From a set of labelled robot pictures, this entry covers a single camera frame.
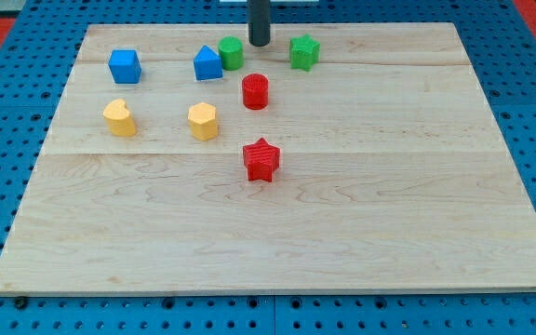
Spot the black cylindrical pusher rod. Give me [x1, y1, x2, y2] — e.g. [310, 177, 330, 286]
[248, 0, 271, 47]

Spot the green star block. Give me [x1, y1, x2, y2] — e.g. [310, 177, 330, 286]
[289, 34, 320, 72]

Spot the red star block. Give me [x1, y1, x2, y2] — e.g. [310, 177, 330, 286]
[242, 138, 280, 182]

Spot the green cylinder block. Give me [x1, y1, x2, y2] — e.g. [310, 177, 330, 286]
[218, 36, 244, 71]

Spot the blue pentagon house block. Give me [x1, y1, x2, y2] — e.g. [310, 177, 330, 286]
[193, 46, 223, 81]

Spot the red cylinder block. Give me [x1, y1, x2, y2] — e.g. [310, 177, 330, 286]
[242, 73, 269, 110]

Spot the yellow hexagon block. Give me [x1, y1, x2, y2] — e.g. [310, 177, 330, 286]
[188, 102, 219, 141]

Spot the blue cube block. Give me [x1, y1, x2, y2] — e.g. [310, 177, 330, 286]
[108, 49, 141, 84]

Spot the light wooden board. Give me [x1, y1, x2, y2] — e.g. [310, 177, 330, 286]
[0, 22, 536, 297]

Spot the yellow heart block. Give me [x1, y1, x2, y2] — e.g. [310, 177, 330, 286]
[102, 99, 137, 137]

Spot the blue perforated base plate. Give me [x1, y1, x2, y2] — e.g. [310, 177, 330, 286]
[0, 0, 536, 334]

